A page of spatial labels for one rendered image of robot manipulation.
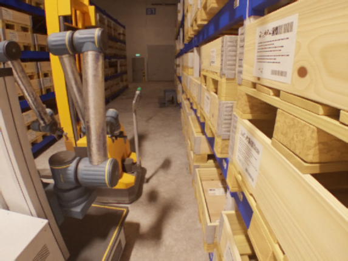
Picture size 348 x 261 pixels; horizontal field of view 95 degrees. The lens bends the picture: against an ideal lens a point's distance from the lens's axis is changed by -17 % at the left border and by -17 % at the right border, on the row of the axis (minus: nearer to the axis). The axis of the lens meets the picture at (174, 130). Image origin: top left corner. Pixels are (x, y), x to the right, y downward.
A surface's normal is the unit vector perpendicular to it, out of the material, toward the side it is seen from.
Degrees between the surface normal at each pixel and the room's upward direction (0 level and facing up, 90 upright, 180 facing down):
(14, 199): 90
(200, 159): 90
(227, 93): 90
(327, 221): 90
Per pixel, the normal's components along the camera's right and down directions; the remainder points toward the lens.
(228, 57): 0.02, 0.34
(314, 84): -1.00, 0.00
